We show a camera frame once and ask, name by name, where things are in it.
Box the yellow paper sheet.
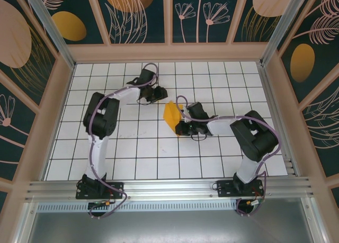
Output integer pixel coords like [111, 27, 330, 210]
[163, 101, 186, 137]

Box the grey metal sheet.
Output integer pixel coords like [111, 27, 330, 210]
[26, 211, 316, 243]

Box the small circuit board with connector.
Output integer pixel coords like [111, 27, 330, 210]
[88, 200, 111, 209]
[237, 199, 265, 209]

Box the long aluminium mounting rail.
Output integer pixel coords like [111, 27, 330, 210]
[25, 176, 315, 201]

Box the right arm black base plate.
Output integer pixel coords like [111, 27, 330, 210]
[216, 179, 265, 199]

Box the slotted grey cable duct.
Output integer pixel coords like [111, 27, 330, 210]
[37, 202, 239, 212]

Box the aluminium side rail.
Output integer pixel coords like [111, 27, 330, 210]
[258, 62, 300, 177]

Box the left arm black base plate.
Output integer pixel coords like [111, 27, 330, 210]
[76, 181, 124, 200]

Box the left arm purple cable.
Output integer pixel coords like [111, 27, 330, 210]
[88, 62, 159, 220]

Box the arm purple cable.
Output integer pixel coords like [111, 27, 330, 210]
[176, 95, 281, 217]
[88, 62, 159, 220]

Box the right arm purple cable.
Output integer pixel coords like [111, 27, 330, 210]
[176, 95, 281, 217]

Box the aluminium corner post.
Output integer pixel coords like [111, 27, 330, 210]
[261, 0, 318, 66]
[21, 0, 76, 69]

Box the aluminium frame profile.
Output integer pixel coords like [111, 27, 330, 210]
[301, 197, 325, 243]
[14, 202, 38, 243]

